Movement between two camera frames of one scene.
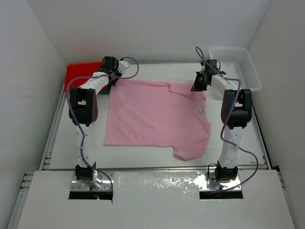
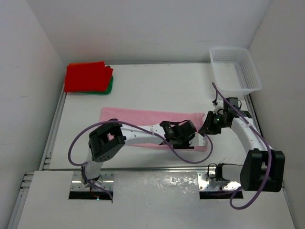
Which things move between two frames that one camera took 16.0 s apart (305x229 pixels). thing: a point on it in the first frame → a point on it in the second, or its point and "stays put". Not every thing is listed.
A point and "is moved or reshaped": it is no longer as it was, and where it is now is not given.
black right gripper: (197, 87) → (208, 125)
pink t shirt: (150, 113) is moved or reshaped
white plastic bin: (238, 63) stays put
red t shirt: (80, 69) stays put
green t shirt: (107, 92) stays put
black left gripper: (115, 69) → (186, 144)
